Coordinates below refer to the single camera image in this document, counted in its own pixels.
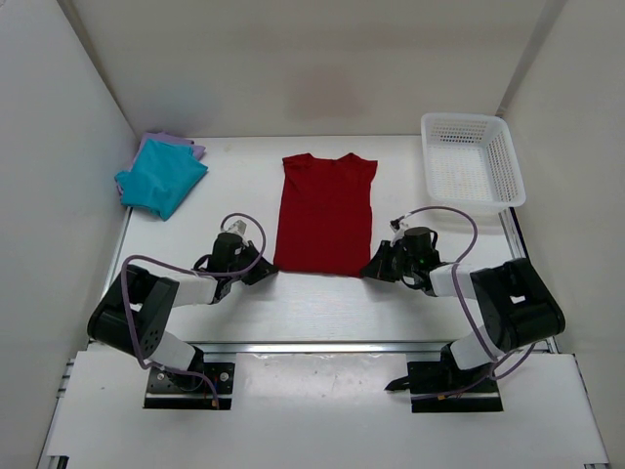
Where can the red t shirt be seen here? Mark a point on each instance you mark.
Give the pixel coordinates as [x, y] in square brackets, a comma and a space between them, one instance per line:
[325, 215]

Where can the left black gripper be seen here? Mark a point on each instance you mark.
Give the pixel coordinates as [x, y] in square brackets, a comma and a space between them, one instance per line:
[254, 267]

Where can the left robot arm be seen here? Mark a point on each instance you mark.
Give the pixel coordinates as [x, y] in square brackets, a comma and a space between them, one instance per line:
[133, 315]

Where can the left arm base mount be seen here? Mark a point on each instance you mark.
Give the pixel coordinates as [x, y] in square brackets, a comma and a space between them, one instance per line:
[173, 391]

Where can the white plastic basket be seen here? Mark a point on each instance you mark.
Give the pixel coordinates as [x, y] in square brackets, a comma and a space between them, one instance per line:
[470, 163]

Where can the purple t shirt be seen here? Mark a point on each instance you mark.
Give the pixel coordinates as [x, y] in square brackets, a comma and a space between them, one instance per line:
[193, 146]

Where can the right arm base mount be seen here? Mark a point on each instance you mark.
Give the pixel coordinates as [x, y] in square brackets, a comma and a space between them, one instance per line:
[442, 387]

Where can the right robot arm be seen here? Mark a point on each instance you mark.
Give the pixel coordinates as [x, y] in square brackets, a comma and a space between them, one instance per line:
[516, 307]

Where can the teal t shirt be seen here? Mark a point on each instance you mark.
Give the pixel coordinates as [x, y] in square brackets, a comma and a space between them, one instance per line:
[158, 178]

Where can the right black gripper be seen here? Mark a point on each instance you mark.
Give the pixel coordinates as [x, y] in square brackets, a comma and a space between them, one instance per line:
[385, 262]

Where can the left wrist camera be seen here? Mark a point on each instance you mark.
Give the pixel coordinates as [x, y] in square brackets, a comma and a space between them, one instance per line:
[238, 227]

